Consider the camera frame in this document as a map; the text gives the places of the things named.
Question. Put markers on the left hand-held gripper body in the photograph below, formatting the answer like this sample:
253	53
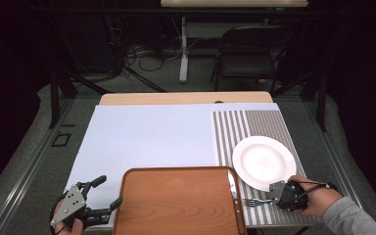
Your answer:
70	204

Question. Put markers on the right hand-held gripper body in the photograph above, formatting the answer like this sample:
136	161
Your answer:
289	196

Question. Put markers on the white round plate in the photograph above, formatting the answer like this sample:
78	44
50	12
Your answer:
261	161

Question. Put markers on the brown wooden tray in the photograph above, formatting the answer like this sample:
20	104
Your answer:
176	202

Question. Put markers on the person's left hand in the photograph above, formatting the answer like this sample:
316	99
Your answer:
77	226

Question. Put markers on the person's right hand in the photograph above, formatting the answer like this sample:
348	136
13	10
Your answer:
319	204

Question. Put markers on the white board sheet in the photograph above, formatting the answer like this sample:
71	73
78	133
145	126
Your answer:
143	137

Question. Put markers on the striped grey white placemat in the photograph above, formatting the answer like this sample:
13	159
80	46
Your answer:
231	130

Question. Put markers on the black metal stand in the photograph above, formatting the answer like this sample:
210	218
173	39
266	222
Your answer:
54	98
321	104

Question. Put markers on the black metal rod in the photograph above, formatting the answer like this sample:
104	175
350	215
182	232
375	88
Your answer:
143	80

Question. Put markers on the black folding chair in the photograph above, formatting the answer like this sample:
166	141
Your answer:
246	63

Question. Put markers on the white desk with metal leg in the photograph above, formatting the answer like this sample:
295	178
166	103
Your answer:
235	3

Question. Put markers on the grey metal floor rail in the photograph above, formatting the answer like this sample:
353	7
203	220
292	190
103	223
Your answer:
336	163
29	169

